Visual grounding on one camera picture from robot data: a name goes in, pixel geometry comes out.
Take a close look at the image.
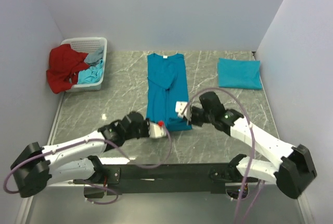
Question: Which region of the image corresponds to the red t shirt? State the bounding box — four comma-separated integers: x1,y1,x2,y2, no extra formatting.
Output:
46,44,89,94

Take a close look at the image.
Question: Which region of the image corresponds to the white laundry basket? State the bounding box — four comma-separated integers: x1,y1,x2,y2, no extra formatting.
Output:
61,37,108,92

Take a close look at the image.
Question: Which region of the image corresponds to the black base beam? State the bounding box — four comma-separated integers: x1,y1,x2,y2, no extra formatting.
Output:
87,163,242,194

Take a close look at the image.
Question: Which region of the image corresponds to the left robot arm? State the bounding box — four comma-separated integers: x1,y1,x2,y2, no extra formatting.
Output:
10,111,154,198

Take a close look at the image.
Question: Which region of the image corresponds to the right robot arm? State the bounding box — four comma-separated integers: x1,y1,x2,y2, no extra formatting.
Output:
175,90,317,199

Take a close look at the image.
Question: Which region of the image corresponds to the light blue t shirt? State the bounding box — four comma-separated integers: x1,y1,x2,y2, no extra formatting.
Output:
78,46,104,84

